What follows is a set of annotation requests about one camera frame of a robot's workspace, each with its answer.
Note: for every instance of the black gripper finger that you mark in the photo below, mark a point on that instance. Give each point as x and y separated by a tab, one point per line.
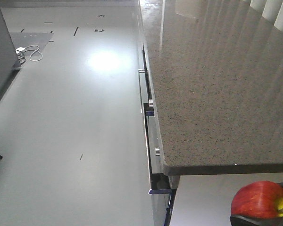
239	220

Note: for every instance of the red yellow apple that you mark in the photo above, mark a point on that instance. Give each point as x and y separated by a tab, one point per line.
261	199

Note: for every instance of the grey kitchen island counter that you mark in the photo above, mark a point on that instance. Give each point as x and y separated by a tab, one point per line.
216	68

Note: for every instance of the white power adapter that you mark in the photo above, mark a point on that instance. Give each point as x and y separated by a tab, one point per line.
20	49

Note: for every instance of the grey cabinet at left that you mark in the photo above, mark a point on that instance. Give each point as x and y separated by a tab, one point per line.
9	63

